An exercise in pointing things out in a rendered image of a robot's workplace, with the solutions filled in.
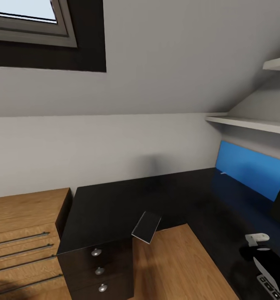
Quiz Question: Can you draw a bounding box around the keyboard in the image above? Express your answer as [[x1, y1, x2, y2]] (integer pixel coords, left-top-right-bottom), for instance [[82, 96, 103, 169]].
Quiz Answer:
[[257, 274, 280, 300]]

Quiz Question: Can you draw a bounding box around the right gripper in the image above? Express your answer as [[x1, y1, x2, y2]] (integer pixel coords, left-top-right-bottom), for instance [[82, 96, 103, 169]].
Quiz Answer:
[[240, 245, 269, 262]]

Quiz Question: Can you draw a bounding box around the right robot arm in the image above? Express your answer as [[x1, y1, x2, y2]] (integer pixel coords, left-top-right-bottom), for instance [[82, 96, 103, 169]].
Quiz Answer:
[[240, 233, 280, 293]]

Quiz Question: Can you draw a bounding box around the notebook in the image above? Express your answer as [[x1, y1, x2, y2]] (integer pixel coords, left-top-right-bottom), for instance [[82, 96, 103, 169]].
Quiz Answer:
[[132, 211, 161, 244]]

